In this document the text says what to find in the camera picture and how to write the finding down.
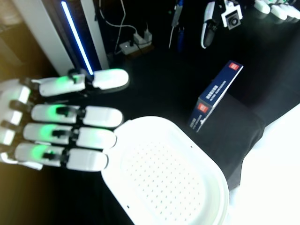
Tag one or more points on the white column with blue light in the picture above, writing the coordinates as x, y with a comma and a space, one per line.
47, 35

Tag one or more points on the white power strip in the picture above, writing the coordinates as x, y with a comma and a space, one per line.
127, 47

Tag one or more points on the white plug adapter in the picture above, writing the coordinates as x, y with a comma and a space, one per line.
147, 35

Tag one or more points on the white rounded plastic tray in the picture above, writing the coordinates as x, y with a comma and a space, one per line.
164, 173

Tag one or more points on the blue and white hanging device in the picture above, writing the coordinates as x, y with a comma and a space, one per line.
177, 16

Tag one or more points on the blue cardboard box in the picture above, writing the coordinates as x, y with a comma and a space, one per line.
216, 93

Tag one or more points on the black table cloth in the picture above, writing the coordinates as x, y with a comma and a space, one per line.
234, 136

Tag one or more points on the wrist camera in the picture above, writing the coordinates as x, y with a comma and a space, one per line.
232, 18

